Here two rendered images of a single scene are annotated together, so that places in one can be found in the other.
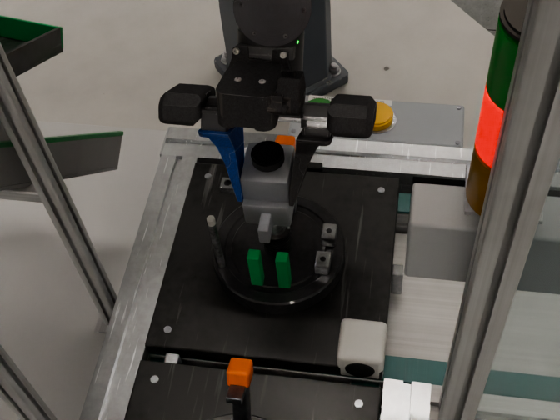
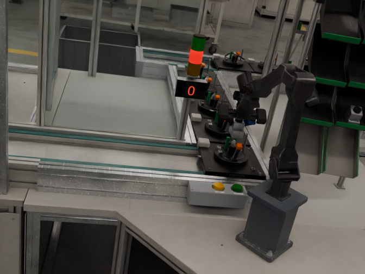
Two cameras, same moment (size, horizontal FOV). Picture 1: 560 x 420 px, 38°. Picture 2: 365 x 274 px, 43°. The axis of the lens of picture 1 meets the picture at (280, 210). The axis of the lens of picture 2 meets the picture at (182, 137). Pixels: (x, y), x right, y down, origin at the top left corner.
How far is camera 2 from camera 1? 2.10 m
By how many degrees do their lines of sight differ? 98
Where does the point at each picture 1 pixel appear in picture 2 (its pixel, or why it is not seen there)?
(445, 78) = (196, 240)
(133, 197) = not seen: hidden behind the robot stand
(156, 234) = (265, 168)
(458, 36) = (194, 259)
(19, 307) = (295, 182)
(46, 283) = (293, 186)
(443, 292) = (184, 166)
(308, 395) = (212, 139)
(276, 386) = (219, 141)
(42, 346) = not seen: hidden behind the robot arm
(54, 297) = not seen: hidden behind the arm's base
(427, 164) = (198, 176)
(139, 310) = (258, 154)
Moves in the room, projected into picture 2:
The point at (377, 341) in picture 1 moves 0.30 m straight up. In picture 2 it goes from (200, 139) to (214, 70)
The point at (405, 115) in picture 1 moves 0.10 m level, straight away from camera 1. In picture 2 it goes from (209, 188) to (214, 204)
